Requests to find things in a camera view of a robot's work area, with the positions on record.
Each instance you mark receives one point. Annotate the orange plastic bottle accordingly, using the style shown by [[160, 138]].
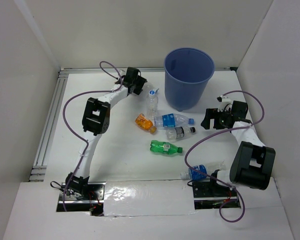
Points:
[[145, 123]]

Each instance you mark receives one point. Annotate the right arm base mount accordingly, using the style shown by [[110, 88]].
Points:
[[209, 195]]

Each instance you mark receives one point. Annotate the green plastic bottle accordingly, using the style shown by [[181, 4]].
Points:
[[165, 148]]

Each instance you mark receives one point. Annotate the blue plastic bin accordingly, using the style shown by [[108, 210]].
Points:
[[187, 72]]

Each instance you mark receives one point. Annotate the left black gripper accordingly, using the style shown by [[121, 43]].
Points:
[[141, 81]]

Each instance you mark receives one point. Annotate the blue label water bottle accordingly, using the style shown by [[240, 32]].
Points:
[[172, 120]]

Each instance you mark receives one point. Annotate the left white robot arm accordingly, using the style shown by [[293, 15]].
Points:
[[95, 122]]

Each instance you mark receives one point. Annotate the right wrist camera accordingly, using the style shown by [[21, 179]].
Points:
[[225, 103]]

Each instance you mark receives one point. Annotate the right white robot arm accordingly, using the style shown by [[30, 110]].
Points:
[[253, 163]]

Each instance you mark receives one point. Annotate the black label clear bottle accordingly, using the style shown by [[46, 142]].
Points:
[[180, 132]]

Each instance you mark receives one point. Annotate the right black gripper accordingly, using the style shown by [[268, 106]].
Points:
[[212, 113]]

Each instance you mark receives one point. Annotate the small clear bottle white cap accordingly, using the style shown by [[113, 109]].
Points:
[[152, 103]]

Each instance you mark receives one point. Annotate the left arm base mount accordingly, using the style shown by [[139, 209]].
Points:
[[92, 201]]

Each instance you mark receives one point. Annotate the large clear plastic bottle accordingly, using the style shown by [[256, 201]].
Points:
[[147, 88]]

